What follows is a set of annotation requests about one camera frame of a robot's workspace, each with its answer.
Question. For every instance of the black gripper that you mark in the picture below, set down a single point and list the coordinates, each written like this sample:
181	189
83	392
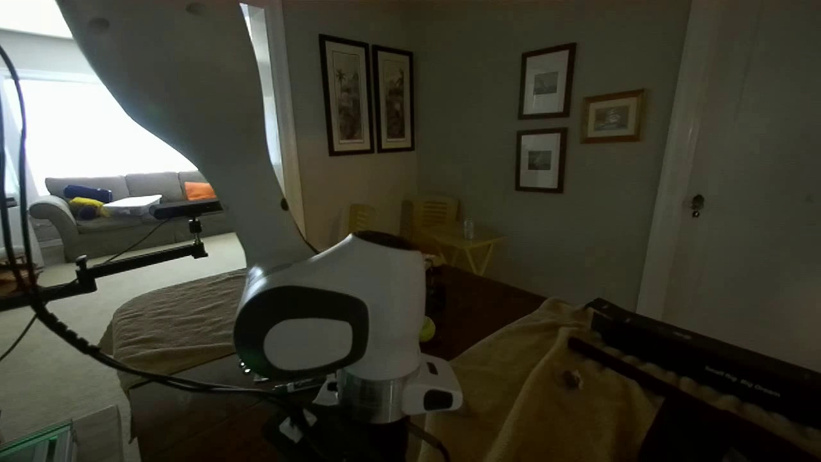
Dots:
376	442

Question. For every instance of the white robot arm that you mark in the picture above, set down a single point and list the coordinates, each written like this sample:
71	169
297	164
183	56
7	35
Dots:
213	130

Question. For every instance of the green tennis ball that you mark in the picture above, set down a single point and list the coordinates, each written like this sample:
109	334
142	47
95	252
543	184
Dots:
428	329

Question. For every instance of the yellow cloth towel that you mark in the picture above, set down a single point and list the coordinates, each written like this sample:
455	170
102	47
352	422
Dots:
529	402

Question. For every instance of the yellow side table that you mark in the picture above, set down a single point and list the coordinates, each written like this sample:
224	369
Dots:
458	243

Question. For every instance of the beige covered bench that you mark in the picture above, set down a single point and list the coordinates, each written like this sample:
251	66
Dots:
181	325

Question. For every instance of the yellow chair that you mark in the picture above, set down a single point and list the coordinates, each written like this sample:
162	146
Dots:
433	214

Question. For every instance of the orange pillow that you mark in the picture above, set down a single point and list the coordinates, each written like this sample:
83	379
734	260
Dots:
199	191

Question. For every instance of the white box with green edge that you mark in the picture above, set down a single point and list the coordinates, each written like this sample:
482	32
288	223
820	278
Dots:
52	441

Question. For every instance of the small black framed picture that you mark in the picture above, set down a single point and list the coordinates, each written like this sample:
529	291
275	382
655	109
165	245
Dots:
541	161
547	80

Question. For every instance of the black piano keyboard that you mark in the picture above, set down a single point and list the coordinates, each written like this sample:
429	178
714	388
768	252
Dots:
701	369

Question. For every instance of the grey couch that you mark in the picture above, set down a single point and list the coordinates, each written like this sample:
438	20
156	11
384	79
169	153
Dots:
111	227

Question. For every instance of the white flat laptop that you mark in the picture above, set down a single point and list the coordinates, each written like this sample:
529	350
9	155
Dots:
133	203

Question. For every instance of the tall black framed picture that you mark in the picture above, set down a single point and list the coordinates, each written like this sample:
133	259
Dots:
393	100
347	94

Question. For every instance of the yellow pillow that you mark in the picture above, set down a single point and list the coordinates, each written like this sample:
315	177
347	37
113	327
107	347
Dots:
89	207

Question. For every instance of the blue pillow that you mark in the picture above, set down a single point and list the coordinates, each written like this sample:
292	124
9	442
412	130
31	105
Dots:
85	195

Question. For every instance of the dark door knob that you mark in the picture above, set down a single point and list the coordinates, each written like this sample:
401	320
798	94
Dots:
696	203

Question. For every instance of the gold framed picture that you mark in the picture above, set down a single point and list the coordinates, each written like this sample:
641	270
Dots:
615	118

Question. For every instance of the bright window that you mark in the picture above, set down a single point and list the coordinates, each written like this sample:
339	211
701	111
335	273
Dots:
85	120

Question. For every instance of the white door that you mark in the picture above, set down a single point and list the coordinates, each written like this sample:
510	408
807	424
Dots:
752	170

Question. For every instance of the black camera boom rod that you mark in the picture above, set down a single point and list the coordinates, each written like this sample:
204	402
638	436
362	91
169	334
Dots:
130	263

